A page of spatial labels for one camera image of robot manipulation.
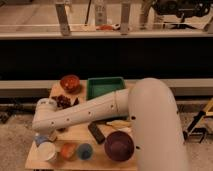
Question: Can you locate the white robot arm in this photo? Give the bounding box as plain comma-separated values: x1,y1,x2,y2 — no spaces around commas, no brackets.
32,78,189,171

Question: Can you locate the orange red bowl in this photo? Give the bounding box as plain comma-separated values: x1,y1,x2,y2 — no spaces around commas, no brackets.
60,75,80,93

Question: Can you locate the purple bowl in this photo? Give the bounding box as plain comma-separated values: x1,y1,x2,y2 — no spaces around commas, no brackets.
104,131,134,162

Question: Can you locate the green plastic tray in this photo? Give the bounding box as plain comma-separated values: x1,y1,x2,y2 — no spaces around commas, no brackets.
86,77,125,100

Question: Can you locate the black knife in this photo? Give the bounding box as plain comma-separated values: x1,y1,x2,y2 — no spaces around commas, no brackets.
73,98,79,106

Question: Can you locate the yellow banana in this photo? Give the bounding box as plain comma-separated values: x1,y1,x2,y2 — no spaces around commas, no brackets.
107,120,131,129

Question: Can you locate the black remote control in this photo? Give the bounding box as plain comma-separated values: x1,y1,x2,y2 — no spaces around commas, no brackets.
88,123,105,144

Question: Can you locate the bunch of dark grapes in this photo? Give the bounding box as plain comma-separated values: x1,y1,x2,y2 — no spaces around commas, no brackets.
53,95,71,109

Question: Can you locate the small blue cup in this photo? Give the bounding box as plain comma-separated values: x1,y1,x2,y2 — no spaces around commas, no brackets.
77,143,93,160

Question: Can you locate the white cup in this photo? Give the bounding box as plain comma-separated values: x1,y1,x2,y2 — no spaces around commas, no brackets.
37,142,57,163

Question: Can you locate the black wheeled stand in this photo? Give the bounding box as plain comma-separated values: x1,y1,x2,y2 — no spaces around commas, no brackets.
182,98,213,143

